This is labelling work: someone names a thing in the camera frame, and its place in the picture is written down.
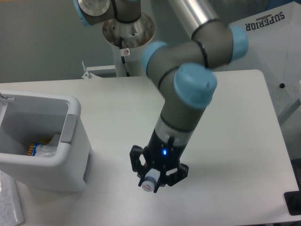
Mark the black device at edge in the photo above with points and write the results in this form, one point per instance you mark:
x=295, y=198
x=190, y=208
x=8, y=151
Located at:
x=293, y=202

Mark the white metal base bracket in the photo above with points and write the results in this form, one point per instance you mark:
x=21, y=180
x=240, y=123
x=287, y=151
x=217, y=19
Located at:
x=107, y=71

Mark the white trash can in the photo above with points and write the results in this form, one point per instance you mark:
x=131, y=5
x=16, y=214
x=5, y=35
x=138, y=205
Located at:
x=27, y=117

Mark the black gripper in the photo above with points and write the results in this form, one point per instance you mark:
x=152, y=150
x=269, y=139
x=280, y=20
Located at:
x=162, y=156

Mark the clear plastic wrapper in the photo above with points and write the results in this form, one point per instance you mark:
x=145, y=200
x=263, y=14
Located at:
x=49, y=149

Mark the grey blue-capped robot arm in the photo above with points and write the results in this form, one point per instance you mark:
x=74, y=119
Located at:
x=182, y=74

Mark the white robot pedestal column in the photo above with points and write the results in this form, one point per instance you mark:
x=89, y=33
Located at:
x=128, y=41

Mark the crushed clear plastic bottle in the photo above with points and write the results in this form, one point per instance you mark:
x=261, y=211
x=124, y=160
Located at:
x=150, y=180

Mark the blue yellow snack package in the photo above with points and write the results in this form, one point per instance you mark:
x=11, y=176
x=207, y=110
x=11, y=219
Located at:
x=33, y=149

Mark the white Superior umbrella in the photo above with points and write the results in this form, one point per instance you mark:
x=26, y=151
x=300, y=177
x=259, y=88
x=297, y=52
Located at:
x=275, y=49

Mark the white paper notebook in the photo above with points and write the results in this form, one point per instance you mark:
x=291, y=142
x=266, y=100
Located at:
x=11, y=211

